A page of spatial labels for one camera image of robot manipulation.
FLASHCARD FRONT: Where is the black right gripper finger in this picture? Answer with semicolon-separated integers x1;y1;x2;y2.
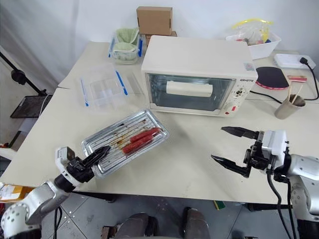
221;126;260;140
210;154;252;179

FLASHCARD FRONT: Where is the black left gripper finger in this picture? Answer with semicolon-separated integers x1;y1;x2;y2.
84;145;112;160
87;150;109;167

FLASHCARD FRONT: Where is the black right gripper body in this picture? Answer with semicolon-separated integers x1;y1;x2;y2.
244;130;278;175

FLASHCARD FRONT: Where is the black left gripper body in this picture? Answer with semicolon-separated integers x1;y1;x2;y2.
65;156;97;185

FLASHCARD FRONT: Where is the silver metal baking tray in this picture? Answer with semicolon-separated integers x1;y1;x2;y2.
80;109;170;179

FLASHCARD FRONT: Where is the red sausage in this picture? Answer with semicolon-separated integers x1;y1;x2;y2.
129;127;161;143
121;135;160;154

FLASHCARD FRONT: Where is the glass toaster oven door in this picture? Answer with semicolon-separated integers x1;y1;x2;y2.
145;72;236;113

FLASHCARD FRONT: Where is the cream toaster oven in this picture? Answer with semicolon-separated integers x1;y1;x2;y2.
141;34;259;118

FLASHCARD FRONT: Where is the beige paper cup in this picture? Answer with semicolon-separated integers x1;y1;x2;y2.
274;94;307;120

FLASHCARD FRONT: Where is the black table tennis paddle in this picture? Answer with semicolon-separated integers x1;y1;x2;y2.
255;66;308;91

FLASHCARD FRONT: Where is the clear box with blue clips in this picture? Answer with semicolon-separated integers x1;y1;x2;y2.
79;63;129;113

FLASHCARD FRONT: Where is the dark rounded shape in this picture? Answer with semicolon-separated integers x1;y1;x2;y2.
182;206;210;239
115;212;158;239

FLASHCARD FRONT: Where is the yellow packaging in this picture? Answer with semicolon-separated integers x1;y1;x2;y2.
0;183;33;201

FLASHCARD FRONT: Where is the white power strip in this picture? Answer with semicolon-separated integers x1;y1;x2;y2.
273;53;317;70

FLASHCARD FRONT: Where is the white plastic bin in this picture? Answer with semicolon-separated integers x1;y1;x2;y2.
225;30;283;61

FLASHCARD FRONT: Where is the clear bag with yellow zip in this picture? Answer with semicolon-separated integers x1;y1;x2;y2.
230;17;275;46

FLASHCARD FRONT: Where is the clear container with green cloth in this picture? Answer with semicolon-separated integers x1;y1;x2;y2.
108;27;144;66

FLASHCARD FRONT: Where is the large brown cardboard box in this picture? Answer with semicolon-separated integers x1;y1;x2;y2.
136;6;173;36

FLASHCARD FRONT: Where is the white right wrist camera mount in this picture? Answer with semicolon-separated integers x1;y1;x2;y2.
261;129;290;163

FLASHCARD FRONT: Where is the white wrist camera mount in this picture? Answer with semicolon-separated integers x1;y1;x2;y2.
261;129;290;163
54;146;77;173

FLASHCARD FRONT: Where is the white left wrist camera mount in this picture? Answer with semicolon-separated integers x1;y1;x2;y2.
54;146;77;173

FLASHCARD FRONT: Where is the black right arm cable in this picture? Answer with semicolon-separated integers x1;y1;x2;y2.
266;171;298;239

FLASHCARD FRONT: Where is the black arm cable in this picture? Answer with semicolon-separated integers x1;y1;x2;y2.
266;171;298;239
53;206;63;239

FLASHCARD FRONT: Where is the black table frame bar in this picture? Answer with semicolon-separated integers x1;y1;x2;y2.
245;202;293;213

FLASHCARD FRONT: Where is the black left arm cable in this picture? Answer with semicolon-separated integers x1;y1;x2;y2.
53;206;63;239

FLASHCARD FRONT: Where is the black stand base plate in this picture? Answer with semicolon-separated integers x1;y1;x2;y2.
9;95;52;120

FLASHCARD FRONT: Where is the black plug with cable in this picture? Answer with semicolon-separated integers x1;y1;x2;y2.
249;57;319;103

